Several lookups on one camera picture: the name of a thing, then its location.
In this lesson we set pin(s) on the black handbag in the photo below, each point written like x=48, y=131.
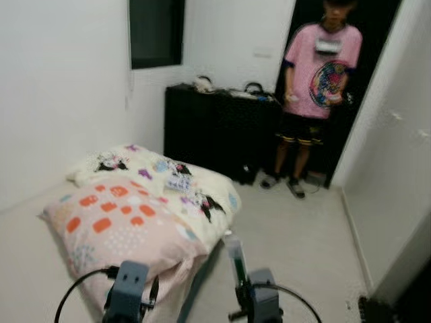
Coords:
x=259, y=94

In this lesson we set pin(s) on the person in pink shirt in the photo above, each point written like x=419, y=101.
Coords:
x=320, y=74

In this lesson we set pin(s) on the pink orange-spotted pillow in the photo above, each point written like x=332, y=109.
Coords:
x=114, y=235

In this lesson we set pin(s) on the white blue patterned booklet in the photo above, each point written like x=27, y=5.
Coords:
x=178, y=183

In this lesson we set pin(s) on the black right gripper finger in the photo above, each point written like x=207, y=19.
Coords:
x=246, y=289

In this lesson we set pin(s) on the cream bed mattress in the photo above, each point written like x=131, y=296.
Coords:
x=27, y=269

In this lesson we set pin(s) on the teal bed base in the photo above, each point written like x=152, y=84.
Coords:
x=199, y=296

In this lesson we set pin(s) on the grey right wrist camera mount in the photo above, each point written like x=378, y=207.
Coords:
x=266, y=303

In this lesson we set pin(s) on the white crumpled cloth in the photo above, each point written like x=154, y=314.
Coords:
x=203, y=85

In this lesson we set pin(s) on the black dresser cabinet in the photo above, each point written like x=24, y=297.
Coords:
x=215, y=131

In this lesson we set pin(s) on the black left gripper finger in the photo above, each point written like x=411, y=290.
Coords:
x=153, y=296

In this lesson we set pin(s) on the dark window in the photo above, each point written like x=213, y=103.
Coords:
x=156, y=33

